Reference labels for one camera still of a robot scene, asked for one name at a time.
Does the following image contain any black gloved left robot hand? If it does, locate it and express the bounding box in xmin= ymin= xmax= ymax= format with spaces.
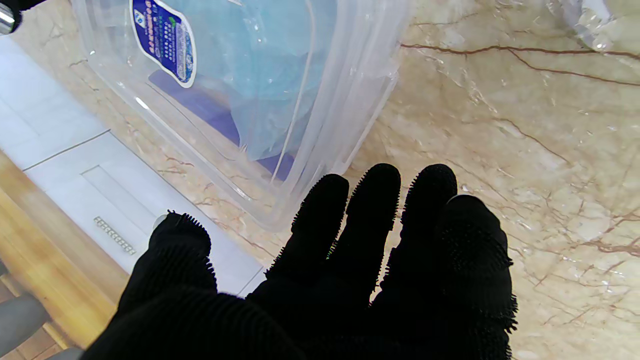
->
xmin=82 ymin=162 xmax=518 ymax=360

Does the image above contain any clear plastic lid blue label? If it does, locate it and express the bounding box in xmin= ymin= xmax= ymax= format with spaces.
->
xmin=70 ymin=0 xmax=416 ymax=232

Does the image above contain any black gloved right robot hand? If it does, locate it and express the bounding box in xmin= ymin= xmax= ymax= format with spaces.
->
xmin=0 ymin=0 xmax=51 ymax=36

